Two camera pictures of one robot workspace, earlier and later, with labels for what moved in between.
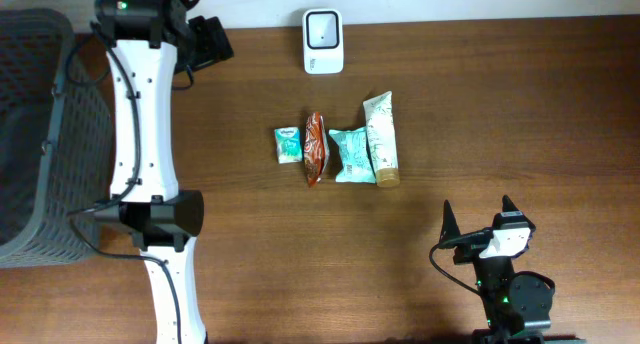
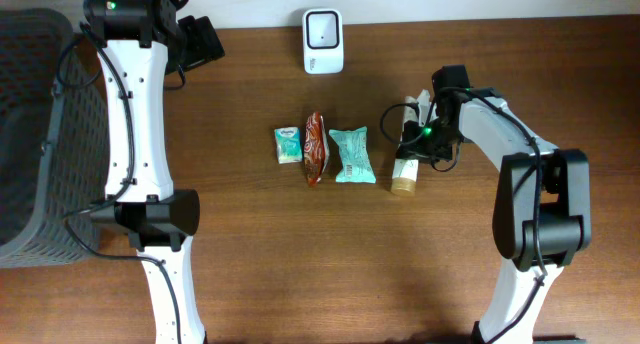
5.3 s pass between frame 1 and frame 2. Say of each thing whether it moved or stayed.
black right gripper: moved
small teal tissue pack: stayed
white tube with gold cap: moved
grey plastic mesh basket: stayed
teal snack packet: stayed
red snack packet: stayed
